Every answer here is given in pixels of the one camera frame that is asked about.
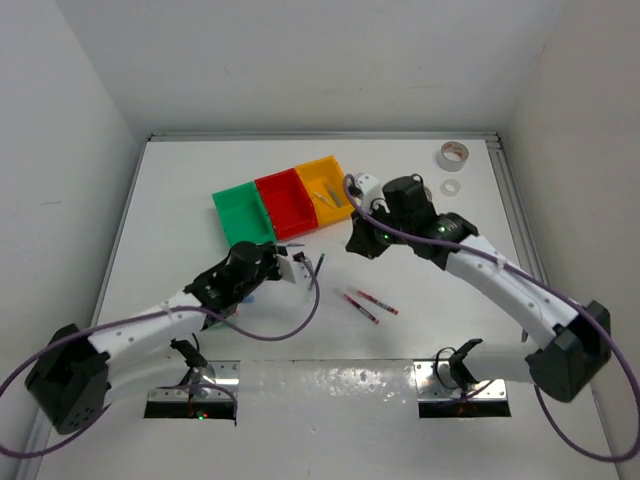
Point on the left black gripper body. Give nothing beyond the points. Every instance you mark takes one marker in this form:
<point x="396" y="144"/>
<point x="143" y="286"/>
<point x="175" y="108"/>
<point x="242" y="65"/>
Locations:
<point x="267" y="266"/>

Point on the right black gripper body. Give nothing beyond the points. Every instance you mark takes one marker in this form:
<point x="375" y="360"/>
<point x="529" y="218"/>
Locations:
<point x="374" y="238"/>

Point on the yellow pen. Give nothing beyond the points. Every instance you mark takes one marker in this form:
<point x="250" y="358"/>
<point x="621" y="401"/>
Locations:
<point x="322" y="198"/>

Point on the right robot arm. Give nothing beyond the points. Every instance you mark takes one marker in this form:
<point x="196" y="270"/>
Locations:
<point x="565" y="348"/>

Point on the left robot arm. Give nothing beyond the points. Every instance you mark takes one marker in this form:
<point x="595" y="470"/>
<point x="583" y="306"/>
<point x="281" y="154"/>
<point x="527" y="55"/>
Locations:
<point x="81" y="371"/>

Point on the green plastic bin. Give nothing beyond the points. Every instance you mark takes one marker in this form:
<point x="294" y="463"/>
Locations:
<point x="243" y="215"/>

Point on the red pen upper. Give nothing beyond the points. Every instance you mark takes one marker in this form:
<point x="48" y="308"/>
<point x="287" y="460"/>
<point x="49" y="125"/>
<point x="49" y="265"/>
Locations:
<point x="372" y="299"/>

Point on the red pen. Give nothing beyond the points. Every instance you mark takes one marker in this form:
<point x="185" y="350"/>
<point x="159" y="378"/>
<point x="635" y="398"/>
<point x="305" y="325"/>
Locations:
<point x="346" y="297"/>
<point x="372" y="299"/>

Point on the red plastic bin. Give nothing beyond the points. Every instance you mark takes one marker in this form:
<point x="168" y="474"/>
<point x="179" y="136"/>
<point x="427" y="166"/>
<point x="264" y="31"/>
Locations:
<point x="287" y="203"/>

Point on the red pen lower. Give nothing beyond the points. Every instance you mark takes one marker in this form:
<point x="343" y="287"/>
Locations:
<point x="346" y="297"/>

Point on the yellow plastic bin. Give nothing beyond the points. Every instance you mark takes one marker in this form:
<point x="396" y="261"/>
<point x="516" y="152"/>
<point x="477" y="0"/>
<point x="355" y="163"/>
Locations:
<point x="323" y="181"/>

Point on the small white tape roll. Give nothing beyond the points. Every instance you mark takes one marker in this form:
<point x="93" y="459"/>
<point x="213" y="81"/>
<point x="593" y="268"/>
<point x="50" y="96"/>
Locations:
<point x="450" y="187"/>

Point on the large white tape roll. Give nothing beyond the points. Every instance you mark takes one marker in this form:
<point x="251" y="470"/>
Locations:
<point x="452" y="156"/>

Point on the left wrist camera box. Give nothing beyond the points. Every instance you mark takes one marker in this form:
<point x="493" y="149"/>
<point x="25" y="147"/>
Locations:
<point x="293" y="269"/>

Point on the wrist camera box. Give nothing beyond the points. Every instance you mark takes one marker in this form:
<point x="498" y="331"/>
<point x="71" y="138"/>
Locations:
<point x="366" y="188"/>
<point x="293" y="269"/>

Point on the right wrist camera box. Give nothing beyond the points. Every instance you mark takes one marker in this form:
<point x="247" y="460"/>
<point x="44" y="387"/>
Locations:
<point x="366" y="188"/>

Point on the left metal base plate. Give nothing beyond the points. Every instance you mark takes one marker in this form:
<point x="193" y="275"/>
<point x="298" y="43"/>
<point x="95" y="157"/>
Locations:
<point x="201" y="386"/>

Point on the metal base plate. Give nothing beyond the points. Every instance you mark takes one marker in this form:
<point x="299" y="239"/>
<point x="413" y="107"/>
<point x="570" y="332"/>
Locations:
<point x="201" y="386"/>
<point x="431" y="390"/>

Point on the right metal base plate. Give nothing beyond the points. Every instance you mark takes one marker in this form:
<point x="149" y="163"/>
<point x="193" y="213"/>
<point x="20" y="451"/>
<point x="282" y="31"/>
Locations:
<point x="431" y="390"/>

